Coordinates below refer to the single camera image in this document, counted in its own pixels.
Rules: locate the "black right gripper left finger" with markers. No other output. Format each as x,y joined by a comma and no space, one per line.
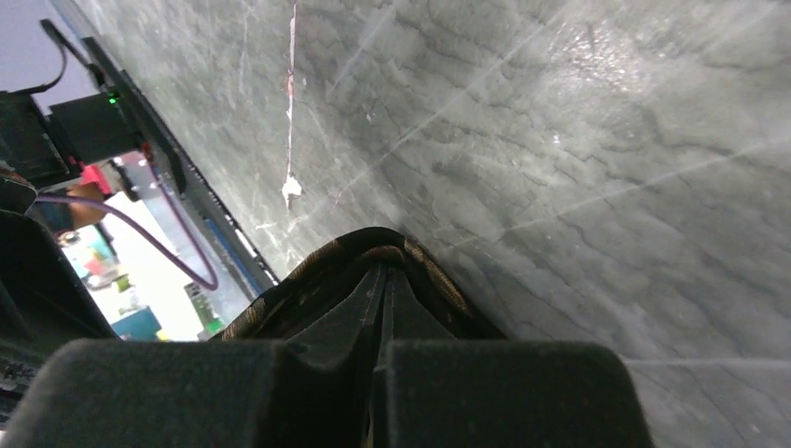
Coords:
310,390

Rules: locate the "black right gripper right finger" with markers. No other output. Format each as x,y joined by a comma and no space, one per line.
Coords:
431,390

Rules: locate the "black floral gold tie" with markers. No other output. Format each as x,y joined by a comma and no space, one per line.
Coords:
332,272

